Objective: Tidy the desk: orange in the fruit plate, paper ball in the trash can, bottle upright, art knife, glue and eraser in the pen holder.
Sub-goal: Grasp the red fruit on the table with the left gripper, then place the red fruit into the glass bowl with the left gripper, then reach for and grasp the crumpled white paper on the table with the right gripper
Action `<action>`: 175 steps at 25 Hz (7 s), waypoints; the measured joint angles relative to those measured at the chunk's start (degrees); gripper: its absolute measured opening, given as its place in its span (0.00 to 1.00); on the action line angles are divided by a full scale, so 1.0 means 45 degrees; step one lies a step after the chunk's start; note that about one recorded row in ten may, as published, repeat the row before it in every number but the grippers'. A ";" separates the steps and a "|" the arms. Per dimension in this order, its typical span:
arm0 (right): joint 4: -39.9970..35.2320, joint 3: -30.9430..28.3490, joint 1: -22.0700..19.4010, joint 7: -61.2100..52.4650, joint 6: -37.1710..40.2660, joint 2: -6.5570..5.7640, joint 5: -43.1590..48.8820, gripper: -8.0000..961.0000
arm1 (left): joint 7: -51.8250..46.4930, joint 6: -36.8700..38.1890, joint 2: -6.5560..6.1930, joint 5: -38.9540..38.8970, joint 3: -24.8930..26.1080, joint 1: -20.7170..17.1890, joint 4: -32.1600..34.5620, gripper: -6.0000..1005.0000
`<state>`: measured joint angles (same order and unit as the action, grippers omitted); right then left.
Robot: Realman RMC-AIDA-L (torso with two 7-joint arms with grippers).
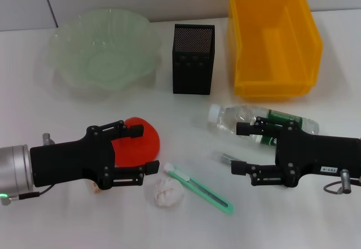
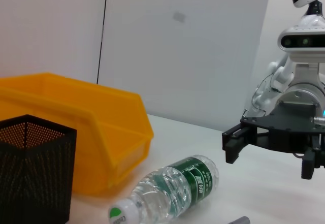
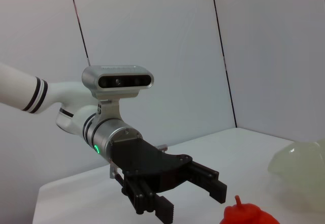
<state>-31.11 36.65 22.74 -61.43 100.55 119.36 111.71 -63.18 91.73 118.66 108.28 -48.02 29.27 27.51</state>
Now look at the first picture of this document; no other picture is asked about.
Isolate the grey marker pen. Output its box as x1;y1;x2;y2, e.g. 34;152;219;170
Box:
210;150;235;168

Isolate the clear green-label water bottle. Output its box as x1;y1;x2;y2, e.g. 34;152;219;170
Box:
207;104;320;148

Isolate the red-orange fruit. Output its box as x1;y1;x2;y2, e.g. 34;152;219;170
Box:
111;116;162;168

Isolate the green utility knife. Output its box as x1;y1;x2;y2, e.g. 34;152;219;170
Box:
163;163;234;215

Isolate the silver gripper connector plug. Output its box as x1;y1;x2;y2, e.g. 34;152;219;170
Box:
340;169;353;195
42;132;56;146

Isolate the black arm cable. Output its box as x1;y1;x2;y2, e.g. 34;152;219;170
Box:
323;181;344;196
0;183;56;207

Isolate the yellow plastic bin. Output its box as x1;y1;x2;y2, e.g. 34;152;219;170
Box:
227;0;324;101

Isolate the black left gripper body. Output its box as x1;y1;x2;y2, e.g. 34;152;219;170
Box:
29;124;118;190

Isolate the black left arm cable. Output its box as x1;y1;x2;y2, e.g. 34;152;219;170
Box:
0;183;56;207

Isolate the white paper ball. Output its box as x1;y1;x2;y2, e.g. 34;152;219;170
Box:
151;175;184;208

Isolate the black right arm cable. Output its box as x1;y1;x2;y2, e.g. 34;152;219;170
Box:
323;181;344;196

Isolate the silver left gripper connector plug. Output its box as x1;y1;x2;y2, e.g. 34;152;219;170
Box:
42;132;56;146

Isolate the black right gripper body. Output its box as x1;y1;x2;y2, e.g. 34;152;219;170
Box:
275;120;361;189

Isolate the pale green glass fruit plate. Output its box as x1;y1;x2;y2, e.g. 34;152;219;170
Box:
46;8;164;91

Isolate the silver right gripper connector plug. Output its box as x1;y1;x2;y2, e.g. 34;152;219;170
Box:
340;169;353;195

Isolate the black mesh pen holder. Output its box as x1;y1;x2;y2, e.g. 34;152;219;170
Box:
171;23;217;95

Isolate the beige eraser with barcode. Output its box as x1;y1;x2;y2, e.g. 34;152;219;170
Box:
89;178;107;195

